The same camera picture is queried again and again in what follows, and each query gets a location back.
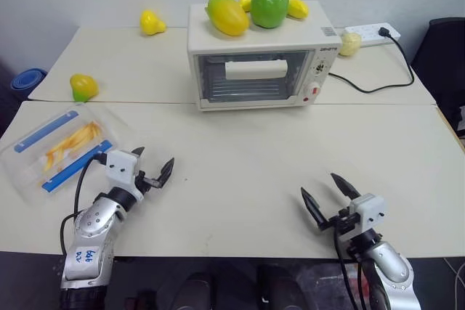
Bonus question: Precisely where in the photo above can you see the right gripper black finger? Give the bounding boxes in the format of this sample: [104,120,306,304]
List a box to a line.
[330,172,363,201]
[300,187,331,232]

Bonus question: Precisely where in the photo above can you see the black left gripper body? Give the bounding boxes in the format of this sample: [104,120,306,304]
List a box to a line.
[134,159,164,195]

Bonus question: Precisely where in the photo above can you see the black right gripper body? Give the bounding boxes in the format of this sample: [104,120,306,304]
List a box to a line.
[319,205,360,235]

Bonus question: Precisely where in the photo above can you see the white toaster oven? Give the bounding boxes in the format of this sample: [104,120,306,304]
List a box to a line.
[187,0,344,113]

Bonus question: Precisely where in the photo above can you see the yellow french fries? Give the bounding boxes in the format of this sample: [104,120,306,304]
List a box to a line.
[42,120,105,174]

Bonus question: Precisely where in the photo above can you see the clear box with blue clips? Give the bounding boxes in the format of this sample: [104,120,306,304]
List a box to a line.
[0,102,138,206]

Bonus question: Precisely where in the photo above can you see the pale yellow fruit near strip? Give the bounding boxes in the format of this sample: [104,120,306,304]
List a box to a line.
[338,31,363,58]

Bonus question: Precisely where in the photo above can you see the black chair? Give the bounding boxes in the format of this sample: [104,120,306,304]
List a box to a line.
[409,17,465,130]

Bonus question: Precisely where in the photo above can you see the white power strip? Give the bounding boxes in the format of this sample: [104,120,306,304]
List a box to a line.
[344,23,402,48]

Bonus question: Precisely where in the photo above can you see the large yellow green mango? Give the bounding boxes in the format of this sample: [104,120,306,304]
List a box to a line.
[206,0,251,38]

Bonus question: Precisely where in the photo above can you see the yellow star fruit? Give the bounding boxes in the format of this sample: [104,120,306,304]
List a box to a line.
[286,0,310,20]

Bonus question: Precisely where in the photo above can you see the large green apple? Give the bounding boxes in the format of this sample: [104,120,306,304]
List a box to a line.
[250,0,291,30]

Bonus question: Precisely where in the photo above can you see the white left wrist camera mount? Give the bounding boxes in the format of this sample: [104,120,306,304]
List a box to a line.
[105,149,145,203]

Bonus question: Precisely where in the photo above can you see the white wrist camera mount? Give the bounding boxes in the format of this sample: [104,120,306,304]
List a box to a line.
[105,149,145,203]
[349,193,387,234]

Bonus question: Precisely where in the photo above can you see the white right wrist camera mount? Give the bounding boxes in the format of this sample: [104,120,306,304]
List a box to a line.
[349,193,387,234]

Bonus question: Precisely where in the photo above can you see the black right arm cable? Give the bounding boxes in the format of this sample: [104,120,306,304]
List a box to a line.
[333,229,365,310]

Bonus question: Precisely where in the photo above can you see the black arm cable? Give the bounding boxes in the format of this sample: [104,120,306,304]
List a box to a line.
[59,153,110,257]
[333,229,365,310]

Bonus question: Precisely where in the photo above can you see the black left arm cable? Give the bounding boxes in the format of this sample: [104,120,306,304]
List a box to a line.
[59,153,110,257]

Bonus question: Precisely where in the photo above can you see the thin white cable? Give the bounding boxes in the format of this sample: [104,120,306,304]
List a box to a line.
[442,256,465,310]

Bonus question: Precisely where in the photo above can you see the black power cable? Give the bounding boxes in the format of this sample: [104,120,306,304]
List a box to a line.
[328,26,416,94]

